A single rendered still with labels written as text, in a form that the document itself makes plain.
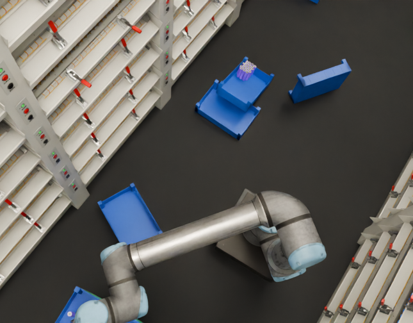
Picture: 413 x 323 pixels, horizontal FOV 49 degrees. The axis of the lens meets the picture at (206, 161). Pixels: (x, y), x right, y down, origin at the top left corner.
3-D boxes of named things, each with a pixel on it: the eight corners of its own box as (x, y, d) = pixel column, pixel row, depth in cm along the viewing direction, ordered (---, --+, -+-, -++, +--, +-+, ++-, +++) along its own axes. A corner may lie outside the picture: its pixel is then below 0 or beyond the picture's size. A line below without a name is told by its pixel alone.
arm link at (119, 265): (297, 175, 141) (92, 250, 142) (313, 213, 137) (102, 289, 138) (294, 183, 152) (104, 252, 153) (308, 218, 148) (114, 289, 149)
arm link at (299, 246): (290, 235, 210) (317, 207, 138) (305, 272, 205) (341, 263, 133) (259, 247, 209) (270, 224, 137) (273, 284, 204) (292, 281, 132)
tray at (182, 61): (230, 12, 265) (241, 0, 252) (169, 85, 245) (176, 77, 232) (204, -12, 262) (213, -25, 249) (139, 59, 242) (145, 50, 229)
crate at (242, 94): (241, 66, 268) (245, 56, 261) (269, 84, 265) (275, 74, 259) (215, 92, 249) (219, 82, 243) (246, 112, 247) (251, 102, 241)
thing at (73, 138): (157, 58, 206) (165, 46, 193) (68, 159, 186) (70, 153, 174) (122, 27, 203) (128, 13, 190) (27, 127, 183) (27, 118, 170)
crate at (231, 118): (258, 114, 258) (260, 107, 250) (239, 140, 251) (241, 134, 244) (214, 86, 262) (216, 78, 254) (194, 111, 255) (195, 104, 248)
